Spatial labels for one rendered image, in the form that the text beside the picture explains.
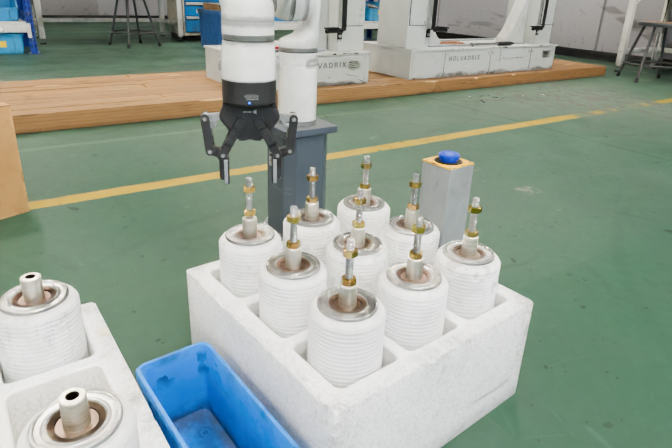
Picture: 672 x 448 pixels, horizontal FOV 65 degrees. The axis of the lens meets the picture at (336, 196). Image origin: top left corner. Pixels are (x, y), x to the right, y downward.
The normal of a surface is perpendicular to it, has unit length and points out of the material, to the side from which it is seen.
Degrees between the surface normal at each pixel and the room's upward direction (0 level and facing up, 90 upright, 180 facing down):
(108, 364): 0
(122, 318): 0
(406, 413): 90
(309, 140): 90
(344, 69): 90
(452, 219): 90
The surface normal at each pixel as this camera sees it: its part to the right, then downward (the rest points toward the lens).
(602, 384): 0.04, -0.93
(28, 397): 0.58, 0.32
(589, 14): -0.83, 0.18
